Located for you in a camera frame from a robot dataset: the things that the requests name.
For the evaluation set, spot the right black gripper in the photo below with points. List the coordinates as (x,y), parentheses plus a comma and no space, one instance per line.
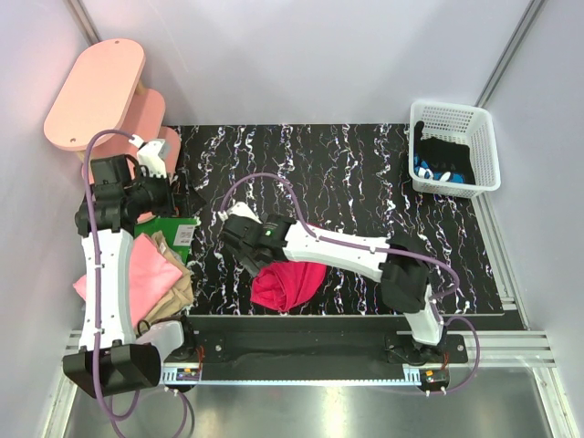
(245,258)

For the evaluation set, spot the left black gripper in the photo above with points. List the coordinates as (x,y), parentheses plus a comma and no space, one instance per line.
(188,200)

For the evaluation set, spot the red t shirt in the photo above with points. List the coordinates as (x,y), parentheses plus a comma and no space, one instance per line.
(282,286)

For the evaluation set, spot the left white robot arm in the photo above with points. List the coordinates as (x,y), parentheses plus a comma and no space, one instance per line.
(111,358)

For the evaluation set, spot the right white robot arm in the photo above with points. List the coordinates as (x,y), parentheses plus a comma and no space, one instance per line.
(403,279)

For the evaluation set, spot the green folder with label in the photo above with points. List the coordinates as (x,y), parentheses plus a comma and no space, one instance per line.
(178,232)

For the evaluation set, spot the folded pink t shirt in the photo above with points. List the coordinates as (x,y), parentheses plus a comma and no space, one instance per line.
(152,275)

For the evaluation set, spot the folded beige t shirt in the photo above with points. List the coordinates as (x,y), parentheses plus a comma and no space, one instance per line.
(180,295)

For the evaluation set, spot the pink three-tier shelf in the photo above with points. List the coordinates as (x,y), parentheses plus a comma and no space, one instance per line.
(103,91)

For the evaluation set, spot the black marble pattern mat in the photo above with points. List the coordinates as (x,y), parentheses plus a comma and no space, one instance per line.
(349,178)

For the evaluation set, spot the blue white garment in basket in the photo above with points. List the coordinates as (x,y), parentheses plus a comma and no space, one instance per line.
(423,170)

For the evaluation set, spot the black clothes in basket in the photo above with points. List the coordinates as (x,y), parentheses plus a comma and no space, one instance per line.
(443,155)

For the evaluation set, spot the white plastic basket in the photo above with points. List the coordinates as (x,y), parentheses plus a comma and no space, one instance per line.
(462,124)

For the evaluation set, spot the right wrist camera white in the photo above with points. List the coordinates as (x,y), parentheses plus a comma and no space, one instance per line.
(239,209)

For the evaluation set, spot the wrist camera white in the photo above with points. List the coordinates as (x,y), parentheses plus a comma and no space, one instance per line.
(239,209)
(152,155)

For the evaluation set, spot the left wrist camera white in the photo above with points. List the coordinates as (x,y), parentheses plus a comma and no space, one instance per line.
(152,155)

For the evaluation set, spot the aluminium rail frame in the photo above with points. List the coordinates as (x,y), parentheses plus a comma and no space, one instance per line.
(524,347)

